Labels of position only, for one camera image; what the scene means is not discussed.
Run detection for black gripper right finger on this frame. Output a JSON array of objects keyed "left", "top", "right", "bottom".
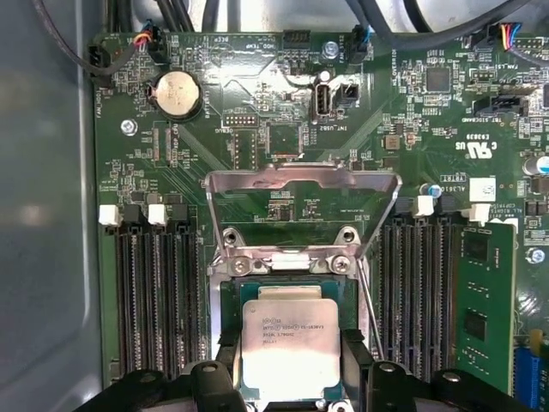
[{"left": 334, "top": 327, "right": 536, "bottom": 412}]

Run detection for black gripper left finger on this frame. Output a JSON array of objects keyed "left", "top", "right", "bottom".
[{"left": 87, "top": 329, "right": 250, "bottom": 412}]

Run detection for thin wire locking lever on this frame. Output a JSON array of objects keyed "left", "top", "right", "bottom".
[{"left": 353, "top": 252, "right": 385, "bottom": 360}]

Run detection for silver CPU chip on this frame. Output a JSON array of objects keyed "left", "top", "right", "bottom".
[{"left": 238, "top": 281, "right": 359, "bottom": 407}]

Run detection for metal socket cover frame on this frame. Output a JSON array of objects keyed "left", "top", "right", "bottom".
[{"left": 204, "top": 161, "right": 404, "bottom": 276}]

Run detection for CPU socket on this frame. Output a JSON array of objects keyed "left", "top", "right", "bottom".
[{"left": 207, "top": 256, "right": 375, "bottom": 412}]

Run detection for black RAM slot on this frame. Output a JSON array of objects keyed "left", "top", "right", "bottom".
[
  {"left": 123, "top": 204, "right": 151, "bottom": 383},
  {"left": 402, "top": 196, "right": 434, "bottom": 374},
  {"left": 428, "top": 196, "right": 458, "bottom": 374},
  {"left": 379, "top": 199, "right": 404, "bottom": 374},
  {"left": 147, "top": 203, "right": 175, "bottom": 383},
  {"left": 165, "top": 195, "right": 202, "bottom": 383},
  {"left": 98, "top": 204, "right": 132, "bottom": 383}
]

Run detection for blue expansion slot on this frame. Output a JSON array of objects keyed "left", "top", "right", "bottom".
[{"left": 516, "top": 346, "right": 542, "bottom": 411}]

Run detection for green RAM stick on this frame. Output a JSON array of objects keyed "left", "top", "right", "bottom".
[{"left": 454, "top": 221, "right": 518, "bottom": 398}]

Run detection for white label sticker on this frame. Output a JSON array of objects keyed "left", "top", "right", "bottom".
[{"left": 469, "top": 178, "right": 498, "bottom": 203}]

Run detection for silver capacitor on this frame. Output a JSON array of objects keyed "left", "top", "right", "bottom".
[{"left": 525, "top": 154, "right": 549, "bottom": 178}]

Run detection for green motherboard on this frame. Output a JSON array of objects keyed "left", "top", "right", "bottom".
[{"left": 92, "top": 29, "right": 549, "bottom": 412}]

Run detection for internal USB port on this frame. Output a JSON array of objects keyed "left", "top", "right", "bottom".
[{"left": 314, "top": 80, "right": 335, "bottom": 126}]

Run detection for round coin cell battery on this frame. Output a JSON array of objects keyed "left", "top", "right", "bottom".
[{"left": 147, "top": 70, "right": 203, "bottom": 124}]

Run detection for black square chip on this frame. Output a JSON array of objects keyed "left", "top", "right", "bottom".
[{"left": 427, "top": 67, "right": 452, "bottom": 94}]

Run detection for black fan connector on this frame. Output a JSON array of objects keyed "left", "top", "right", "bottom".
[{"left": 87, "top": 42, "right": 113, "bottom": 89}]

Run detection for black pin header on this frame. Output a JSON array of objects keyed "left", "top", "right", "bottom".
[{"left": 282, "top": 28, "right": 311, "bottom": 48}]

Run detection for black connector blue wires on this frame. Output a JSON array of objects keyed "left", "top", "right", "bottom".
[{"left": 350, "top": 24, "right": 372, "bottom": 64}]

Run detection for black connector coloured wires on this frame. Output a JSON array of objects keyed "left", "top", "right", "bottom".
[
  {"left": 486, "top": 21, "right": 524, "bottom": 55},
  {"left": 136, "top": 23, "right": 163, "bottom": 65}
]

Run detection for black cable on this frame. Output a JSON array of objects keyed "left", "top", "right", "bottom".
[
  {"left": 33, "top": 0, "right": 94, "bottom": 72},
  {"left": 156, "top": 0, "right": 192, "bottom": 33},
  {"left": 411, "top": 0, "right": 549, "bottom": 35},
  {"left": 358, "top": 0, "right": 434, "bottom": 34}
]

